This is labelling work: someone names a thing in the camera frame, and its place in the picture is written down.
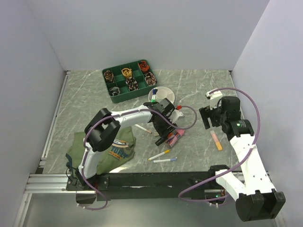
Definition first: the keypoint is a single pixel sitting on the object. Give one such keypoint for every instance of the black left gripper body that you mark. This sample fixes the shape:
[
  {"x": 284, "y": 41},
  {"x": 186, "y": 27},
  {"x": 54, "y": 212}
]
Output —
[{"x": 161, "y": 127}]

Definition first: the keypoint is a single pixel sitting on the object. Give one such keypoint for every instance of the orange black rolled sock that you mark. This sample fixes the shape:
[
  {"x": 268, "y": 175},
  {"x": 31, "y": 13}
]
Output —
[{"x": 144, "y": 67}]

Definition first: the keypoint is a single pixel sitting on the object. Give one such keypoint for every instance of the white pen brown cap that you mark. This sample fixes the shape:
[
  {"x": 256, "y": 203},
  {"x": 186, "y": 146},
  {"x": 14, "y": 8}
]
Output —
[{"x": 144, "y": 129}]

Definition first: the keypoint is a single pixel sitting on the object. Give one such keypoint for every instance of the white pen yellow cap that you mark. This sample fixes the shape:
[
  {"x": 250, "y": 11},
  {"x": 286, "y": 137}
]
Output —
[{"x": 158, "y": 155}]

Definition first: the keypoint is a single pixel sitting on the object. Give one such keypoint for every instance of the green divided organizer tray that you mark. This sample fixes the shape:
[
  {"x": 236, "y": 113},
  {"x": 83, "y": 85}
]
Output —
[{"x": 120, "y": 82}]

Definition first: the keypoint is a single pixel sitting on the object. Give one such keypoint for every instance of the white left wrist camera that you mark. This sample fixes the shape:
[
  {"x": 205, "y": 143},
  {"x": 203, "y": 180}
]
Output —
[{"x": 176, "y": 114}]

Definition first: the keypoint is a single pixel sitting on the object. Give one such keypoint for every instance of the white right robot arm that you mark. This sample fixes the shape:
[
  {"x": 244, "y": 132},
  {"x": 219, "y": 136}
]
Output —
[{"x": 256, "y": 198}]

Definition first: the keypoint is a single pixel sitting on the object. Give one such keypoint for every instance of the pink patterned rolled sock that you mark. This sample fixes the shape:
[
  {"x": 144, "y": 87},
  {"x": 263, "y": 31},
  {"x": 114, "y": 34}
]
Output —
[{"x": 150, "y": 79}]

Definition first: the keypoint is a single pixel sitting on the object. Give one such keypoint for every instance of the black front base bar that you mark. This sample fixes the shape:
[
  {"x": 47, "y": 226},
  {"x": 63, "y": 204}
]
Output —
[{"x": 149, "y": 185}]

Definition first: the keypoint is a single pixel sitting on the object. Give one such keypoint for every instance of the green folded t-shirt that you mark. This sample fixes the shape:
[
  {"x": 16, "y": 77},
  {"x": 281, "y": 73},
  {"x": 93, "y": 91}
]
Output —
[{"x": 120, "y": 152}]

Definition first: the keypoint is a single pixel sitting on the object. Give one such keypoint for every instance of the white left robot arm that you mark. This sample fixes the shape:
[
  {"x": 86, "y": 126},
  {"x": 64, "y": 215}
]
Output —
[{"x": 104, "y": 127}]

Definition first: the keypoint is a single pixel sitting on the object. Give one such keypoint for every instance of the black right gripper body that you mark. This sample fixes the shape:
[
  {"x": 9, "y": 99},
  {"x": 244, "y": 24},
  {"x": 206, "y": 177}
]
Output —
[{"x": 218, "y": 116}]

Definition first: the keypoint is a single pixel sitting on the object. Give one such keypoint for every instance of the grey rolled sock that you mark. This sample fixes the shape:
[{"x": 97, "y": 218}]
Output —
[{"x": 114, "y": 91}]

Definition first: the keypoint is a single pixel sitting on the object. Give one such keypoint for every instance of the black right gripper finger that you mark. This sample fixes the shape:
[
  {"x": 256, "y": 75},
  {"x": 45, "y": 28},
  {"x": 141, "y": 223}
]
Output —
[
  {"x": 207, "y": 121},
  {"x": 206, "y": 111}
]

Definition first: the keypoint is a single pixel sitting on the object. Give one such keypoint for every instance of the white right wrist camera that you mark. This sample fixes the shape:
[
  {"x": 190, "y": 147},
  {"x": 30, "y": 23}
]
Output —
[{"x": 214, "y": 97}]

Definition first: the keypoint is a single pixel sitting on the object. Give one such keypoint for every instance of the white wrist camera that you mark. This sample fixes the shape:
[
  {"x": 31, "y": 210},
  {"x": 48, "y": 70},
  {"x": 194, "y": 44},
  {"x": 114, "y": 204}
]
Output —
[
  {"x": 176, "y": 114},
  {"x": 214, "y": 97}
]

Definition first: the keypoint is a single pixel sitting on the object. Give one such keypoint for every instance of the black marker orange cap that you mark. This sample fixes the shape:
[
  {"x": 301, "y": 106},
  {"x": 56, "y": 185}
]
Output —
[{"x": 160, "y": 141}]

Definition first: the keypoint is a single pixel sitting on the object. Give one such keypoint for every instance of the white round pen holder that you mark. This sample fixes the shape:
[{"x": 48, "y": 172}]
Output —
[{"x": 162, "y": 93}]

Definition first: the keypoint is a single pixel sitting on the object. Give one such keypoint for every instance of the yellow patterned rolled sock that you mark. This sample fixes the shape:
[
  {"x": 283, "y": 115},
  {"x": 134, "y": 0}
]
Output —
[{"x": 127, "y": 72}]

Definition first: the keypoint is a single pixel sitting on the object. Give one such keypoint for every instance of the brown patterned rolled sock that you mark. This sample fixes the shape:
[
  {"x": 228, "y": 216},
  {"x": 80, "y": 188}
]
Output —
[{"x": 109, "y": 76}]

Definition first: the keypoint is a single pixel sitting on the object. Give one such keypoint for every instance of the white pen light blue cap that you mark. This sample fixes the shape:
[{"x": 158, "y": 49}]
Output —
[{"x": 165, "y": 160}]

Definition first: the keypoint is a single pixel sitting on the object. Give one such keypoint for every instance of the pink capped pencil tube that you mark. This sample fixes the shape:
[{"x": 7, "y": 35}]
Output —
[{"x": 173, "y": 138}]

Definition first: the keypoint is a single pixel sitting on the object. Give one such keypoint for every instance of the pink orange highlighter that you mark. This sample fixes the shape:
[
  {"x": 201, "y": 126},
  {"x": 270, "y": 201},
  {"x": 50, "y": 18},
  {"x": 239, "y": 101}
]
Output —
[{"x": 217, "y": 142}]

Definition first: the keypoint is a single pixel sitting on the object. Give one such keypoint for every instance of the dark floral rolled sock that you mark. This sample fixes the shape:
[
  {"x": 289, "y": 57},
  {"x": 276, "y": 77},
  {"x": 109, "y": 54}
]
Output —
[{"x": 132, "y": 84}]

